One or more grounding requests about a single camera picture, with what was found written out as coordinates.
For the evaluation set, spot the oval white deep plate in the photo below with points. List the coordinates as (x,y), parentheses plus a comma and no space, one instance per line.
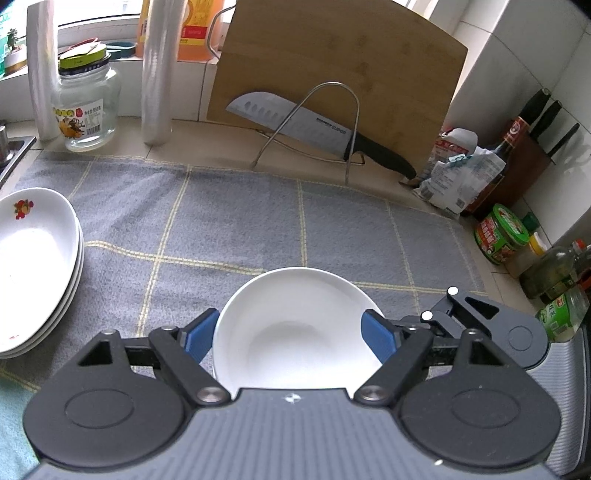
(27,258)

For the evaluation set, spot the red and white food packet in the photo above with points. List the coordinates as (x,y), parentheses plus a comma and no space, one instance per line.
(455,145)

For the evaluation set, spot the cling film roll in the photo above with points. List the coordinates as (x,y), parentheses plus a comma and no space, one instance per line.
(41,69)
(159,83)

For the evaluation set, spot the orange oil bottle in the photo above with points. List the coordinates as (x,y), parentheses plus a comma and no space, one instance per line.
(194,32)

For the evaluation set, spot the yellow lid jar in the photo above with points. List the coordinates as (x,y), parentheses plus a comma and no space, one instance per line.
(531,254)

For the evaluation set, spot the red cap dark oil bottle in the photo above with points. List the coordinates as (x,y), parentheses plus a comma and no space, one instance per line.
(554,272)

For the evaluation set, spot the crumpled clear plastic bag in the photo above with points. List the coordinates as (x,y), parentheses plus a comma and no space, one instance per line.
(457,189)

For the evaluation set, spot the wooden cutting board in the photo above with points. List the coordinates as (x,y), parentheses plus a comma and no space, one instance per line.
(346,55)

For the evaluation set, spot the green lid jar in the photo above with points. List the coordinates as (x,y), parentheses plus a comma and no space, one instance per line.
(501,233)

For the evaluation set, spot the grey checked cloth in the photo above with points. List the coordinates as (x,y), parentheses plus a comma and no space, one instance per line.
(231,221)

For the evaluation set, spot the small potted plant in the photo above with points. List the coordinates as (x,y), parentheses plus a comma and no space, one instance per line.
(14,55)

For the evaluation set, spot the round white plate fruit print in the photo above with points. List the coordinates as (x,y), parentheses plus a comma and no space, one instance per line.
(23,340)

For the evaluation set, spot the red label soy sauce bottle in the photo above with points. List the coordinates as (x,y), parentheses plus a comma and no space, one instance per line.
(489,180)

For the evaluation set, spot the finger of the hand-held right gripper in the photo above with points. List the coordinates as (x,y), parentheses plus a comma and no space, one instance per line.
(443,325)

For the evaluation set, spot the white bowl with faint print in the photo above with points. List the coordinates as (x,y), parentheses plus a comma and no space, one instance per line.
(295,323)

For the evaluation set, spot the wooden knife block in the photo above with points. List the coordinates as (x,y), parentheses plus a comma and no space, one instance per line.
(531,170)

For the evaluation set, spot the green label glass jar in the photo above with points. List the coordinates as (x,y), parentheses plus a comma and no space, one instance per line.
(565,314)

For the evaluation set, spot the metal sink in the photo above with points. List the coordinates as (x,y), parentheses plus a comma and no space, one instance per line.
(16,157)

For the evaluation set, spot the green cap bottle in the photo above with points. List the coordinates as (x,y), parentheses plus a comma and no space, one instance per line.
(531,221)

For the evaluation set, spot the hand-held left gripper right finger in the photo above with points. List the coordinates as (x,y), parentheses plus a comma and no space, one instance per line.
(378,334)

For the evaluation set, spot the clear glass jar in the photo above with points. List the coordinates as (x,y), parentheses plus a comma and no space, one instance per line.
(87,92)

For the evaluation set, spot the small teal dish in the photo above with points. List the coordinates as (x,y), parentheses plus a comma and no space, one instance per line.
(121,50)

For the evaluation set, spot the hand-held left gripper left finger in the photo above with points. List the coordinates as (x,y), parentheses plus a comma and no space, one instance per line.
(201,334)

